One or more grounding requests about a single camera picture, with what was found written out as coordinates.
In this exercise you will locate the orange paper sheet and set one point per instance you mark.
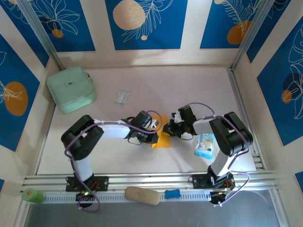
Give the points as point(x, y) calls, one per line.
point(163, 143)

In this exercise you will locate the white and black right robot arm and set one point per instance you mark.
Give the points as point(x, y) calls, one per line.
point(222, 160)

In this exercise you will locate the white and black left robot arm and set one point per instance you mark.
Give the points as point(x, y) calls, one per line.
point(82, 165)

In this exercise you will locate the blue white tissue packet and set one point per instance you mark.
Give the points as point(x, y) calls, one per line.
point(204, 147)

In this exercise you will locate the small clear plastic packet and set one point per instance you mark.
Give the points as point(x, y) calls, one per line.
point(122, 97)

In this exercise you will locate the beige oblong case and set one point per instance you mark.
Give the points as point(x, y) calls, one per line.
point(142, 195)

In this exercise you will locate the blue bone-shaped eraser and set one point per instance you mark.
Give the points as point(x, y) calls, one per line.
point(172, 194)

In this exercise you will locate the mint green zip case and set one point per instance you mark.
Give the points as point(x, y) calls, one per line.
point(71, 87)

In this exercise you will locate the green bottle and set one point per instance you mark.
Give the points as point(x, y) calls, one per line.
point(33, 195)

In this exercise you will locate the aluminium rail frame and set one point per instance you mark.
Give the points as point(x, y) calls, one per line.
point(146, 180)

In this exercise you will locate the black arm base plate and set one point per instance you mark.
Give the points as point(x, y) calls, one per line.
point(200, 182)
point(101, 183)

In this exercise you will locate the aluminium side rail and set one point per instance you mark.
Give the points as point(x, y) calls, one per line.
point(236, 94)

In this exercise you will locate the blue floral wall poster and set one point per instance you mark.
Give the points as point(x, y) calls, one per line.
point(274, 106)
point(71, 35)
point(19, 71)
point(217, 23)
point(165, 35)
point(23, 37)
point(272, 32)

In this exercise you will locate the aluminium corner post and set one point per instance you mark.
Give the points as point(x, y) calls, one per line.
point(252, 30)
point(39, 30)

